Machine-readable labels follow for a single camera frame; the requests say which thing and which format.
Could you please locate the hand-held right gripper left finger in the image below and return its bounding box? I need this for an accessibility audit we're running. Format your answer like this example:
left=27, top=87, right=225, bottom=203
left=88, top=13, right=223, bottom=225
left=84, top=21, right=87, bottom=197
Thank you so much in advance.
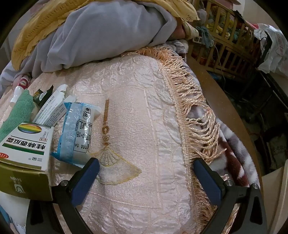
left=26, top=157, right=100, bottom=234

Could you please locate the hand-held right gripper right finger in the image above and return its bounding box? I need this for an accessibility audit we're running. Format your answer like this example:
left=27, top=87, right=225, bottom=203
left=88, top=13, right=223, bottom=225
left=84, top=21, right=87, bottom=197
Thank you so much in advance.
left=193, top=157, right=268, bottom=234

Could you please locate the blue white plastic packet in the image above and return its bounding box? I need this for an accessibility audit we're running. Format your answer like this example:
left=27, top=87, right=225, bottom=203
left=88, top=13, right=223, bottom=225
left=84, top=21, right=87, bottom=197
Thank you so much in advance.
left=51, top=101, right=100, bottom=169

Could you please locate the white plastic bin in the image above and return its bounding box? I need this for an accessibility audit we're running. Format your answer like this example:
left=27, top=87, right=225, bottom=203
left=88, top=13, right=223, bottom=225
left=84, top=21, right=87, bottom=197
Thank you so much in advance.
left=263, top=157, right=288, bottom=234

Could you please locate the striped plush blanket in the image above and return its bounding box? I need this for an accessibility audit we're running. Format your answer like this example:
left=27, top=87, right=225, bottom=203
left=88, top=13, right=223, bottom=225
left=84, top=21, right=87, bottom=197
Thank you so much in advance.
left=166, top=39, right=264, bottom=192

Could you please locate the green white medicine box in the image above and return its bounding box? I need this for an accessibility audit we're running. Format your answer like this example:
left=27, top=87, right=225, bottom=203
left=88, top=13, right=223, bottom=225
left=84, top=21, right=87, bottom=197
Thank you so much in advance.
left=0, top=121, right=54, bottom=202

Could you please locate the white tablet box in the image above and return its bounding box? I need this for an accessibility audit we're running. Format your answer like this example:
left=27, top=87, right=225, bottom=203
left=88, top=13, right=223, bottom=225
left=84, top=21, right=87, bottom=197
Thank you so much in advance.
left=31, top=84, right=68, bottom=127

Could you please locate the pink fringed bedspread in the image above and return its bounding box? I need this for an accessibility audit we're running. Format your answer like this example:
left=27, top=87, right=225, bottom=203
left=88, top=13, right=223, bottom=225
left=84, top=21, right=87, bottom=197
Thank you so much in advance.
left=0, top=46, right=228, bottom=234

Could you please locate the wooden bed board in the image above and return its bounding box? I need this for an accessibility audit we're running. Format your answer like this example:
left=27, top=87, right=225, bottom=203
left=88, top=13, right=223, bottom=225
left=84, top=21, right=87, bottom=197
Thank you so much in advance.
left=187, top=54, right=265, bottom=187

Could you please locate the small dark green box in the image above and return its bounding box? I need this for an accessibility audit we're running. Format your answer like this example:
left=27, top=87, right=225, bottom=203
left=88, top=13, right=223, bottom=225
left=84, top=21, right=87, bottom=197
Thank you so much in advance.
left=33, top=88, right=54, bottom=107

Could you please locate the green fuzzy plush toy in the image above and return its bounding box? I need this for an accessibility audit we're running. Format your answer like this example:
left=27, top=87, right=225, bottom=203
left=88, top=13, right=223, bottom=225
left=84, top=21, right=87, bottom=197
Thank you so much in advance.
left=0, top=89, right=34, bottom=142

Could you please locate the white bottle red label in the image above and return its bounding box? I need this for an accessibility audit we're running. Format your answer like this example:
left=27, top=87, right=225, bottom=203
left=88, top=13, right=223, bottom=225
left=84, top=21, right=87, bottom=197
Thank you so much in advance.
left=10, top=74, right=31, bottom=106

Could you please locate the wooden crib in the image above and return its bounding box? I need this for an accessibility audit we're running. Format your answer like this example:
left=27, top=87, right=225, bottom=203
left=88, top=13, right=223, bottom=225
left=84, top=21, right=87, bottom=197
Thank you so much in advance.
left=188, top=0, right=266, bottom=75

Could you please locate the grey blanket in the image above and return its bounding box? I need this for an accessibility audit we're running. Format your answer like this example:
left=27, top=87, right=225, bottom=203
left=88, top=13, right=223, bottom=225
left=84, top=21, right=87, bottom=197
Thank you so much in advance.
left=0, top=0, right=187, bottom=95

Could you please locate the white plastic bag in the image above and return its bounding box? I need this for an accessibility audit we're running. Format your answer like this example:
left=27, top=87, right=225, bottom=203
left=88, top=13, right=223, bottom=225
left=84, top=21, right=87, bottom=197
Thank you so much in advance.
left=254, top=22, right=288, bottom=75

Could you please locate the teal knit cloth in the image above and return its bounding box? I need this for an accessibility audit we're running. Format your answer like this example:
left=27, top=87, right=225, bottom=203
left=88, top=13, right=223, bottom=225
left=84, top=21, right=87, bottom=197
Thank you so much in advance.
left=196, top=25, right=216, bottom=48

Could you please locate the yellow blanket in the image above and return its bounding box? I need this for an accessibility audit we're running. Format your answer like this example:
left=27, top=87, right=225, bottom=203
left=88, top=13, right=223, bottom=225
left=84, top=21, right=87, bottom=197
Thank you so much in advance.
left=11, top=0, right=201, bottom=70

